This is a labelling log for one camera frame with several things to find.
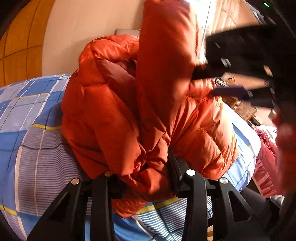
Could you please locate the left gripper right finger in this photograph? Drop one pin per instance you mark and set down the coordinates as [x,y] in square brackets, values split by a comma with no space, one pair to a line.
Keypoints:
[214,203]

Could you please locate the pink patterned curtain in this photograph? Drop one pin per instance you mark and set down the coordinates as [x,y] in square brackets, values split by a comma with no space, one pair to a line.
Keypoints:
[218,16]

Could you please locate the black trouser leg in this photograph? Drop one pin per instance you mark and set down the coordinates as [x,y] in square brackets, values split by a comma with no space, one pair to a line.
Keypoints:
[267,210]

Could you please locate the wicker wooden chair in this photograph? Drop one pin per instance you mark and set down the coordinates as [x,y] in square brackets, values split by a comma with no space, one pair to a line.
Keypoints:
[243,108]

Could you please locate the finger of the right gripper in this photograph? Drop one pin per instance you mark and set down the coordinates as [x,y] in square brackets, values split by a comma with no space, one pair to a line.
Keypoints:
[261,97]
[206,71]

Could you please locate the wooden wardrobe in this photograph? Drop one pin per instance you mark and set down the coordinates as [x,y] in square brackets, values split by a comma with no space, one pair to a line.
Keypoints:
[22,43]

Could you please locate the red ruffled bed cover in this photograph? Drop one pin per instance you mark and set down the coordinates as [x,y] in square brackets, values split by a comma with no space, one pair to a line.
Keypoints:
[266,174]

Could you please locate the wooden desk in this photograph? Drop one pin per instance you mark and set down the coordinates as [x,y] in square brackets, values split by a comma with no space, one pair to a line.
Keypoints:
[241,80]

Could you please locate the blue plaid bed sheet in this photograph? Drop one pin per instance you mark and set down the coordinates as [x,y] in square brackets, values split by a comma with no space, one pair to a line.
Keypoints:
[37,163]

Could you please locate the right hand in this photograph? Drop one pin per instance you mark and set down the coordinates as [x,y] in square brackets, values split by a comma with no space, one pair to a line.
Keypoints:
[285,141]

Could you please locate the orange puffer down jacket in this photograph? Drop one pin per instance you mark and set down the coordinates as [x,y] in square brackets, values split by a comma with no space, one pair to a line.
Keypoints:
[133,98]

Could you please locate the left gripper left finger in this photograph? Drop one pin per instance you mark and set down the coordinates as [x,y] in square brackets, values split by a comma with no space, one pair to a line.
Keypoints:
[65,218]

